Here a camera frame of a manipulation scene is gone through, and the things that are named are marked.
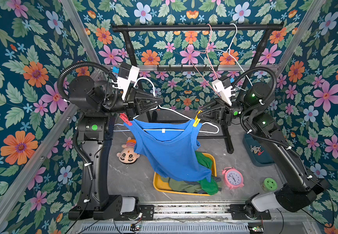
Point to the white ventilation grille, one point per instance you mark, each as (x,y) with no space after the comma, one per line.
(166,228)

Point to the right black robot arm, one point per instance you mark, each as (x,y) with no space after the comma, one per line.
(302,186)

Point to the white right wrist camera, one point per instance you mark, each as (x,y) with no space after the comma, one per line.
(224,89)

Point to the olive green tank top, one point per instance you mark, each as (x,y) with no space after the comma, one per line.
(187,186)

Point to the plush doll toy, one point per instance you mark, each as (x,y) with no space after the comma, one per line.
(128,155)

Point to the green tape roll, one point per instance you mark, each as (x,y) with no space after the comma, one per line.
(269,185)

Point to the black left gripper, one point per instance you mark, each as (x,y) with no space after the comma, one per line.
(144,105)

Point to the yellow clothespin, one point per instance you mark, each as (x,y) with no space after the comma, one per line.
(197,119)

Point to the blue tank top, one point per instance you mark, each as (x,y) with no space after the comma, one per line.
(170,148)

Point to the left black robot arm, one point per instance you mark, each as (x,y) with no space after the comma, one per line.
(102,95)

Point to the light blue wire hanger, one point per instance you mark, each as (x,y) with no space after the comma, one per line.
(169,115)

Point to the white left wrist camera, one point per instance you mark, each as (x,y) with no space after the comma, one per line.
(126,74)

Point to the pink wire hanger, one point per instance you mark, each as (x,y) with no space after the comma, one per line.
(192,54)

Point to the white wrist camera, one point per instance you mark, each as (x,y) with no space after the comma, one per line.
(224,89)
(126,74)

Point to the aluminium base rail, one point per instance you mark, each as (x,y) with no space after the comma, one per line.
(221,211)

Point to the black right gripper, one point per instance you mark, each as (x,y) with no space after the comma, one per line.
(221,110)

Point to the yellow plastic tray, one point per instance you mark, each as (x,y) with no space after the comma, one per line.
(161,186)

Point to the pink clothespin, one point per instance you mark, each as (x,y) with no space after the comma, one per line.
(125,119)

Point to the dark teal plastic bin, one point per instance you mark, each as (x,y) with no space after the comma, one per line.
(260,161)

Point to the pink alarm clock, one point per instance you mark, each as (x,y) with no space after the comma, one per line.
(233,178)

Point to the black clothes rack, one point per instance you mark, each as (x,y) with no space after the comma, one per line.
(267,28)

